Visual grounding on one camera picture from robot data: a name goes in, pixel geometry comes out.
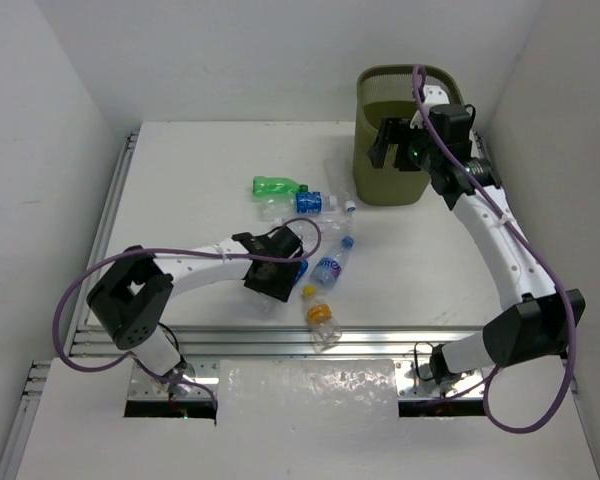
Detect olive green mesh bin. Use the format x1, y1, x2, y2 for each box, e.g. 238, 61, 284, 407
352, 63, 464, 206

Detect green plastic bottle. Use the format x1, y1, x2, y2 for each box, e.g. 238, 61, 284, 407
252, 176, 308, 200

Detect clear bottle dark blue label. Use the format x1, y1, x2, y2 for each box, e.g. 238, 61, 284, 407
246, 259, 309, 317

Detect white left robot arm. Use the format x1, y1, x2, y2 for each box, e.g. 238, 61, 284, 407
87, 226, 304, 397

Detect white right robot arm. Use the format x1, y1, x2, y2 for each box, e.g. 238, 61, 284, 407
368, 104, 585, 385

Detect blue cap water bottle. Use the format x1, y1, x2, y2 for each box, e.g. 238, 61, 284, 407
310, 235, 355, 292

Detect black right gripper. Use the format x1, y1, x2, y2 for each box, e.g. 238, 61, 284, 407
369, 114, 442, 172

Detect clear bottle yellow-orange cap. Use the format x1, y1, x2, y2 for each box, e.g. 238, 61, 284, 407
302, 285, 342, 353

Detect aluminium frame rail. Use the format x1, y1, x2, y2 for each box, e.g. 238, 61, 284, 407
27, 127, 579, 401

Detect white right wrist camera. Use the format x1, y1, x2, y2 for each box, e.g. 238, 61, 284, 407
410, 85, 450, 129

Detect clear crumpled unlabelled bottle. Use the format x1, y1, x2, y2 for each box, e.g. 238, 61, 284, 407
272, 202, 357, 251

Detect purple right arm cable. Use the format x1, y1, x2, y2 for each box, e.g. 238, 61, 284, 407
412, 63, 581, 434

